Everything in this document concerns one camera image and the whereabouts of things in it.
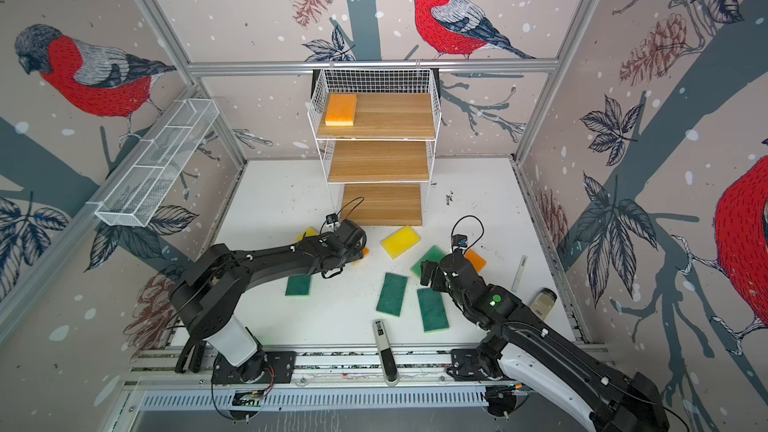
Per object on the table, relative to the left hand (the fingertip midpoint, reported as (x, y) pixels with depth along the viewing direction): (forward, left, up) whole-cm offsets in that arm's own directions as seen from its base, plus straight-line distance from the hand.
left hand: (353, 250), depth 91 cm
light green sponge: (0, -25, -2) cm, 25 cm away
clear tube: (-7, -51, -4) cm, 52 cm away
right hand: (-10, -23, +6) cm, 26 cm away
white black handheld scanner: (-31, -11, +2) cm, 33 cm away
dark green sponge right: (-18, -23, -2) cm, 29 cm away
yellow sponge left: (+9, +17, -5) cm, 20 cm away
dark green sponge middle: (-13, -12, -1) cm, 18 cm away
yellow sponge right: (+4, -15, -2) cm, 16 cm away
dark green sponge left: (-10, +15, -1) cm, 19 cm away
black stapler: (-29, +38, -3) cm, 48 cm away
